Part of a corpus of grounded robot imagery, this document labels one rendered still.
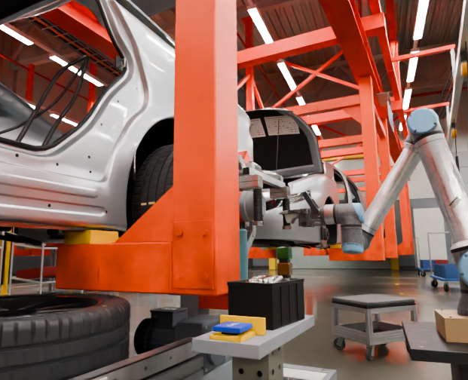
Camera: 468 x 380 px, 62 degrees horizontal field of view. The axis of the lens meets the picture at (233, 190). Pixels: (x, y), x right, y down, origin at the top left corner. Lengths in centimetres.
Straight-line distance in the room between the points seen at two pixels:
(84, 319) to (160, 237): 37
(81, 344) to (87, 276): 46
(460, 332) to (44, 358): 142
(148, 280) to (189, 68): 69
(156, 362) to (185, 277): 26
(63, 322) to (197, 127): 66
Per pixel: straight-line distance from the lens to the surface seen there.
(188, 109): 128
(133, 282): 133
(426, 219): 1315
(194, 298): 183
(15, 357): 100
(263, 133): 524
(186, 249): 119
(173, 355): 114
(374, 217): 186
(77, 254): 151
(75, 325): 103
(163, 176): 163
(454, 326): 176
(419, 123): 176
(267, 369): 104
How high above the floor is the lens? 64
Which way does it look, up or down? 9 degrees up
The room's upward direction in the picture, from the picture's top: 1 degrees counter-clockwise
